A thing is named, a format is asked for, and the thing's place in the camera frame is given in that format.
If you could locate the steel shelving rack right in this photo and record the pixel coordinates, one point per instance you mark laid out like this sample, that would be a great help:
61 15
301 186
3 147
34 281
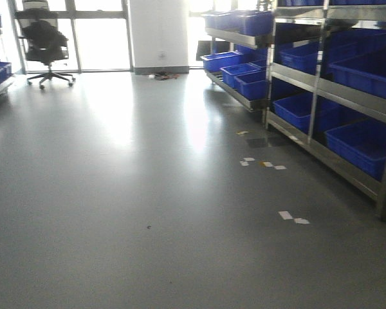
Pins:
324 85

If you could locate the black office chair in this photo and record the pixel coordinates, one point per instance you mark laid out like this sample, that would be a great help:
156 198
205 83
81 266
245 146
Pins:
42 41

